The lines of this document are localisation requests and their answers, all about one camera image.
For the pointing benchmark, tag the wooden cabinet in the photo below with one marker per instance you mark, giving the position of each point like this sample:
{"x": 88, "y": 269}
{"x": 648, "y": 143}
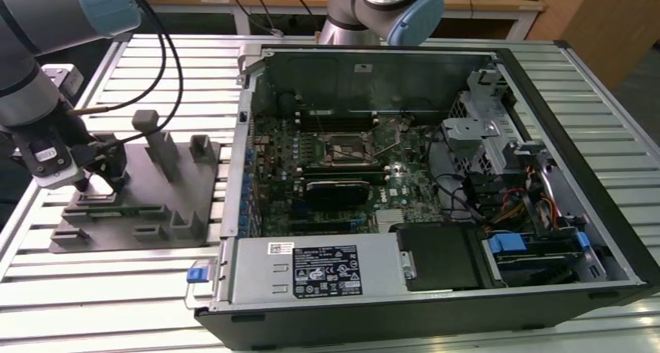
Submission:
{"x": 608, "y": 28}

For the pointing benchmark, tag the black plastic shroud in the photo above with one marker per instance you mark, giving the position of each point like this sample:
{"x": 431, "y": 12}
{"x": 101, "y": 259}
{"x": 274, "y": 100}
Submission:
{"x": 443, "y": 256}

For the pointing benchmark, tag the black RAM stick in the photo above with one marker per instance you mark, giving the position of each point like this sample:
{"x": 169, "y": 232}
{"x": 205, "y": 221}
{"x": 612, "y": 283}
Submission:
{"x": 339, "y": 170}
{"x": 342, "y": 177}

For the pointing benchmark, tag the silver heat sink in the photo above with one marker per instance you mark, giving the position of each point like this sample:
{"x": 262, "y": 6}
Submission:
{"x": 391, "y": 219}

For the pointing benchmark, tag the blue case latch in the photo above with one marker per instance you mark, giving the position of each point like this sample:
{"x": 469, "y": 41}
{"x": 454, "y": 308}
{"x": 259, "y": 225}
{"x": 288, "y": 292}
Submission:
{"x": 196, "y": 275}

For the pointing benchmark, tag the green RAM stick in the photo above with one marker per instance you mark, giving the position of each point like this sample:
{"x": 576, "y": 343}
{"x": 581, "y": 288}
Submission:
{"x": 128, "y": 211}

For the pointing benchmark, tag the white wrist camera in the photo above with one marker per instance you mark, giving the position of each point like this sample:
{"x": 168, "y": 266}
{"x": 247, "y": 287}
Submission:
{"x": 53, "y": 171}

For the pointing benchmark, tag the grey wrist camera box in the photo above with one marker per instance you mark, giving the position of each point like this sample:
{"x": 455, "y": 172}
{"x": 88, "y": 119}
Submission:
{"x": 64, "y": 79}

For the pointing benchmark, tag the CPU socket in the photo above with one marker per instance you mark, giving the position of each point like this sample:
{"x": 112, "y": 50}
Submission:
{"x": 350, "y": 144}

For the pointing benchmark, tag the silver power supply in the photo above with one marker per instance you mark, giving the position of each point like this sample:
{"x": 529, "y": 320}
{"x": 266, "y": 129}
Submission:
{"x": 258, "y": 275}

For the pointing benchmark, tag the green motherboard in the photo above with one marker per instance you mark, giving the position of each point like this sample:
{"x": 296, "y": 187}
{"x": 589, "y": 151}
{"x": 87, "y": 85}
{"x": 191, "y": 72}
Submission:
{"x": 414, "y": 167}

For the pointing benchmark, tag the black expansion card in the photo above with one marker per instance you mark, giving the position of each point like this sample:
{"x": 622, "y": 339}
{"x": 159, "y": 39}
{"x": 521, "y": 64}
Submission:
{"x": 335, "y": 192}

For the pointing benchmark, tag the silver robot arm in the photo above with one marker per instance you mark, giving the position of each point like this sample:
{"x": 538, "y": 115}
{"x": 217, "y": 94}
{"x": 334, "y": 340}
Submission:
{"x": 30, "y": 21}

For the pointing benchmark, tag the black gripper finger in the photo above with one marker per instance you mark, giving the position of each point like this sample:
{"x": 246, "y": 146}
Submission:
{"x": 117, "y": 182}
{"x": 81, "y": 184}

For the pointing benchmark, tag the silver drive cage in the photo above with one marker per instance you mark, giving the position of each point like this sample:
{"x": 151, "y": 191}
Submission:
{"x": 479, "y": 109}

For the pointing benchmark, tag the grey parts rack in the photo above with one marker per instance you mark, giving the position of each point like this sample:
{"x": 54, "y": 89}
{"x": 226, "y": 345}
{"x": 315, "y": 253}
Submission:
{"x": 155, "y": 198}

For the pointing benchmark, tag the black PC case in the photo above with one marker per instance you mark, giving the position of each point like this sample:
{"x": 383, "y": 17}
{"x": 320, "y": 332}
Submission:
{"x": 411, "y": 322}

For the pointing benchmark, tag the hard disk in blue carrier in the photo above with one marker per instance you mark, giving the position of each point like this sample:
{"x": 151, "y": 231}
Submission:
{"x": 507, "y": 244}

